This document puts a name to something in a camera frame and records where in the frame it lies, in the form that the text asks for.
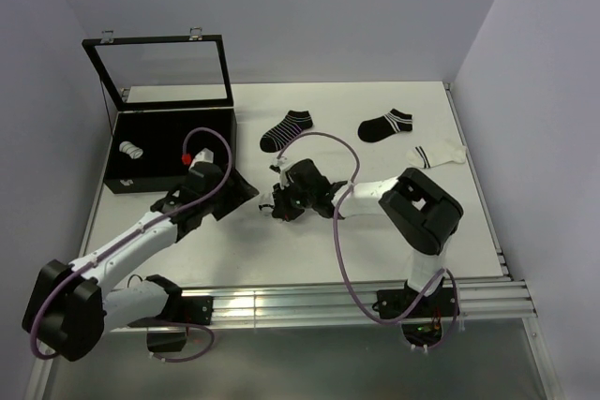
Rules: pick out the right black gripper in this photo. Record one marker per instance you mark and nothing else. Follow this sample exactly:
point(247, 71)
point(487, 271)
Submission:
point(283, 209)

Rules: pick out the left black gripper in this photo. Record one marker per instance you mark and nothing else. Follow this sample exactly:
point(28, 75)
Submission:
point(236, 194)

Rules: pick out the white sock black thin stripes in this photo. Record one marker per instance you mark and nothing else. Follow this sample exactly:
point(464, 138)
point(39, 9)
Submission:
point(130, 149)

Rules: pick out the black white-striped sock white toe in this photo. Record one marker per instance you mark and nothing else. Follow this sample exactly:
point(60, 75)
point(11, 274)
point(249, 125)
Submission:
point(270, 204)

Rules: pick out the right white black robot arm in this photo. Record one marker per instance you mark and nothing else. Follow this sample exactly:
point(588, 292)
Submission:
point(424, 214)

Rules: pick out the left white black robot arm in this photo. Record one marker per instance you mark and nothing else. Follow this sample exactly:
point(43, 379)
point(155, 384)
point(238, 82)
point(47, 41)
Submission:
point(74, 304)

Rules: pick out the black sock with purple stripes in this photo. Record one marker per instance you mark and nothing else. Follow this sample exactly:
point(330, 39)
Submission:
point(291, 126)

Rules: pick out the black display case base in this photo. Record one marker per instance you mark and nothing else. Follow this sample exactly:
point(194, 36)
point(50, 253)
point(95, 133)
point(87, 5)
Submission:
point(164, 137)

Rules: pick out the black glass-panel case lid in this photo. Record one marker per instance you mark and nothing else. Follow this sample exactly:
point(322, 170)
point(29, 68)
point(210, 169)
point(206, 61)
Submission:
point(164, 72)

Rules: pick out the aluminium front frame rail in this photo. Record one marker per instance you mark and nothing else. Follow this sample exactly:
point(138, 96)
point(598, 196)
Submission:
point(312, 342)

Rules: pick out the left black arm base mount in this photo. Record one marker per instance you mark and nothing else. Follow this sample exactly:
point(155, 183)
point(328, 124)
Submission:
point(192, 314)

